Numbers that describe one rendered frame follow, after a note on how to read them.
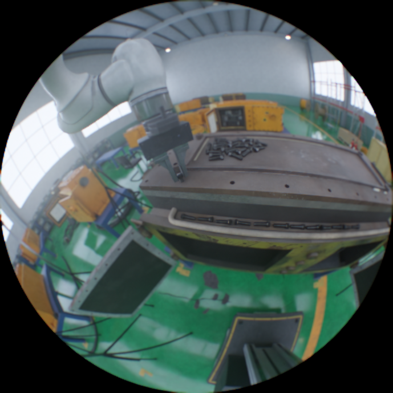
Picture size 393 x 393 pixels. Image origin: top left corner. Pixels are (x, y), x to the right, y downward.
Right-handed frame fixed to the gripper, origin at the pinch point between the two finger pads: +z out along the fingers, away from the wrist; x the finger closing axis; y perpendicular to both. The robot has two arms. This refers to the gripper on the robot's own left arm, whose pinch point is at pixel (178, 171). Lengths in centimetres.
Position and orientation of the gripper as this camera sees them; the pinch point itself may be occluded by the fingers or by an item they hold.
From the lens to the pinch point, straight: 37.2
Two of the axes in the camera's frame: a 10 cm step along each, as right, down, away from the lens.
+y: -4.4, -5.7, 7.0
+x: -8.7, 4.7, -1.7
